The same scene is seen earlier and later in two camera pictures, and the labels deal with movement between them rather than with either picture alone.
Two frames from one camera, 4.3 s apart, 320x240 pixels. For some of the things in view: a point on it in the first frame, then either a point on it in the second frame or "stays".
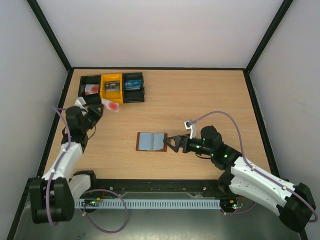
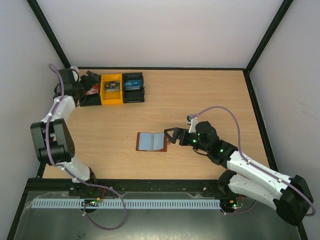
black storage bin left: [91, 99] stays
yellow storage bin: [115, 97] stays
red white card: [110, 105] → [94, 90]
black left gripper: [98, 115] → [90, 84]
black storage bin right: [133, 87] stays
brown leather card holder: [151, 141] stays
